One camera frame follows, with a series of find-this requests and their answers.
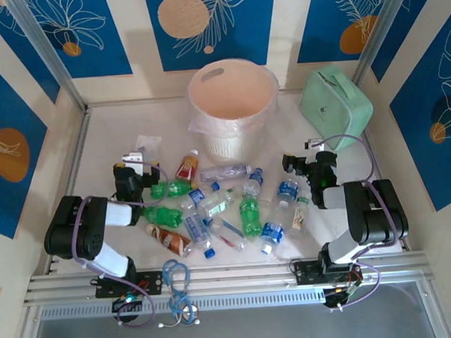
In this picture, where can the green bottle yellow cap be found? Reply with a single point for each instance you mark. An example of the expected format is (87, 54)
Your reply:
(172, 189)

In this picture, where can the blue label plastic bottle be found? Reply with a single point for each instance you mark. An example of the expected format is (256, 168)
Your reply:
(288, 190)

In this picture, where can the red label bottle white cap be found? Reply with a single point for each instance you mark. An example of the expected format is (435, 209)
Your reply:
(187, 167)

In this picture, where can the green plastic bottle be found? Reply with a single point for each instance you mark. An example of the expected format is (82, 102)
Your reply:
(162, 216)
(250, 216)

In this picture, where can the clear bottle green cap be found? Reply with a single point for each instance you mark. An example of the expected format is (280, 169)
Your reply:
(298, 216)

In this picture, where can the brown label plastic bottle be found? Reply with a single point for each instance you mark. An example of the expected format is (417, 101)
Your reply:
(168, 239)

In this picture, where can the blue label bottle white cap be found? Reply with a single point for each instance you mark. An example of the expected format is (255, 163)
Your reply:
(271, 233)

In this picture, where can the clear bottle green white label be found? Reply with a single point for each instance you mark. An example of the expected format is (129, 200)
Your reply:
(216, 206)

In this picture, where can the clear bottle red stripe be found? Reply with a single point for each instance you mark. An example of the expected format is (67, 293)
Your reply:
(228, 234)

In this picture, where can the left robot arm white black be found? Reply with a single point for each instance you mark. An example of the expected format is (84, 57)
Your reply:
(82, 231)

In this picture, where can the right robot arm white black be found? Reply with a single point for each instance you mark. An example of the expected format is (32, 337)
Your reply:
(377, 214)

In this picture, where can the white plastic waste bin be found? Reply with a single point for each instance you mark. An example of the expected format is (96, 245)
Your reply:
(224, 150)

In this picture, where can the small clear plastic packet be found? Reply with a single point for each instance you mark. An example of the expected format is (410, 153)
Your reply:
(149, 142)

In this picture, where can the clear crushed bottle purple label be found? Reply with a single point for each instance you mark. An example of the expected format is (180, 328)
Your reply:
(223, 173)

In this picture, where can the mint green zip pouch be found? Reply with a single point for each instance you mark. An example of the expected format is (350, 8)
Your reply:
(336, 104)

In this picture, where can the blue stethoscope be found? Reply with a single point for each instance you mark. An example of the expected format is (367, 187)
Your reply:
(176, 276)

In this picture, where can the grey metal panel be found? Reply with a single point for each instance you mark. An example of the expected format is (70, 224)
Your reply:
(255, 332)

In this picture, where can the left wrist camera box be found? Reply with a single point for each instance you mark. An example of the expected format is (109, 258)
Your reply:
(133, 157)

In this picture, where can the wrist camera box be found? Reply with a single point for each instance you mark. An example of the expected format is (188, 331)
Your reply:
(314, 143)
(133, 157)

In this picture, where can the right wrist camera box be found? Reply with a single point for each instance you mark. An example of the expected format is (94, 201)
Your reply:
(314, 143)

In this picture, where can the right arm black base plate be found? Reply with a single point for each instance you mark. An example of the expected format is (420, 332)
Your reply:
(306, 272)

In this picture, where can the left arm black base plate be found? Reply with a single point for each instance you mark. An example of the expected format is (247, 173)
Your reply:
(148, 282)

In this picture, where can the aluminium frame rail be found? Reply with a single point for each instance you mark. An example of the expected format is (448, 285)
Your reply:
(234, 277)

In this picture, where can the aluminium frame post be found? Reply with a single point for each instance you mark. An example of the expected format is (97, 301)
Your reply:
(44, 46)
(384, 31)

